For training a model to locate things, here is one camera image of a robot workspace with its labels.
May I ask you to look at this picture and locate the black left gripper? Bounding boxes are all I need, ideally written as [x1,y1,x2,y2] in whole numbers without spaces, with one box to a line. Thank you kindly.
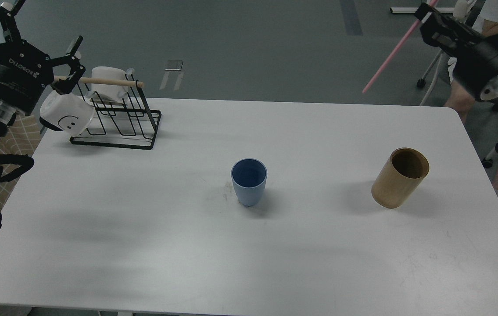
[0,0,86,116]

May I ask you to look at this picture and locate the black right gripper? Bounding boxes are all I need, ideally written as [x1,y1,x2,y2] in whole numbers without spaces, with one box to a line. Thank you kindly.
[415,4,498,101]

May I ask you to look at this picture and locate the pink chopstick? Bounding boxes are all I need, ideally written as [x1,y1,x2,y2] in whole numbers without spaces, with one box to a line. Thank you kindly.
[362,19,421,94]

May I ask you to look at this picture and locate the blue plastic cup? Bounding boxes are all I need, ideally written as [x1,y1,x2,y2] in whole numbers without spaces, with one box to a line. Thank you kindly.
[231,158,268,207]

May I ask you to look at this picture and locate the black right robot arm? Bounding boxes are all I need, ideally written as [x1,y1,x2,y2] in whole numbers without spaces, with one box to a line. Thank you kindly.
[413,0,498,112]

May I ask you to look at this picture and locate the white office chair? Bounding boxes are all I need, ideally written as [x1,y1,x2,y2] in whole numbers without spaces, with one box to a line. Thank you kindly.
[416,0,495,168]

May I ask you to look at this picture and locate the white smiley face mug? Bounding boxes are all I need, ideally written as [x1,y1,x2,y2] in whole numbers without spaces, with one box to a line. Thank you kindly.
[39,91,96,136]

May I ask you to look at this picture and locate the beige checkered cloth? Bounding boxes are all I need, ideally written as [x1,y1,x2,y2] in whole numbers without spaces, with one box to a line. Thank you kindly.
[0,115,42,212]

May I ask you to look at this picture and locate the white mug on rack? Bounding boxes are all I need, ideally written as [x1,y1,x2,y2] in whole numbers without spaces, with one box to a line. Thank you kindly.
[86,66,129,104]

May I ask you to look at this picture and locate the brown cylindrical holder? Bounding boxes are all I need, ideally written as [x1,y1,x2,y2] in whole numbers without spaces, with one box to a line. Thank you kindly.
[371,147,430,209]

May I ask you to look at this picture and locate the black wire cup rack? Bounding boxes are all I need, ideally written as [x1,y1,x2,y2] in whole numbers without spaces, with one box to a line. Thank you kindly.
[62,68,162,150]

